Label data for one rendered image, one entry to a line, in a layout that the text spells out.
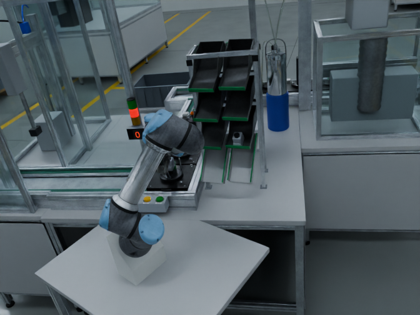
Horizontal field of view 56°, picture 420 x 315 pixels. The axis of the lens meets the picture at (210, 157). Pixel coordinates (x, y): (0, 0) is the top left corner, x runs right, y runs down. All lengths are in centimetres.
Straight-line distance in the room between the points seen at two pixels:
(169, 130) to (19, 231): 147
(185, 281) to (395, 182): 165
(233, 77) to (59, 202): 125
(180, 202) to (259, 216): 43
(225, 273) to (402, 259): 167
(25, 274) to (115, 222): 147
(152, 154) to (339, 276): 186
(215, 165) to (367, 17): 123
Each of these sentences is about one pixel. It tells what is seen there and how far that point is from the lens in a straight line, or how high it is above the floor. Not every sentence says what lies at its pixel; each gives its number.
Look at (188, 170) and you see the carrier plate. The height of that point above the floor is 97.
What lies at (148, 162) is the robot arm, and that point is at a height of 144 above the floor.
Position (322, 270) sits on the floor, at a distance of 302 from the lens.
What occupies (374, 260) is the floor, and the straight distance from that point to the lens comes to 315.
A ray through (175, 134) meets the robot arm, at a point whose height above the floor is 153.
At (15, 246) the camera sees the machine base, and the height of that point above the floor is 61.
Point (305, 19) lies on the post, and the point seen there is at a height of 156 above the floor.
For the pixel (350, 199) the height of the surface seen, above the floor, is 44.
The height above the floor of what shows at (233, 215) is 86.
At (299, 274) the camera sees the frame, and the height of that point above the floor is 46.
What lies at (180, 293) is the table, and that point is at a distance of 179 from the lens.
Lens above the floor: 220
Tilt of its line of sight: 30 degrees down
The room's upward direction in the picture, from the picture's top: 8 degrees counter-clockwise
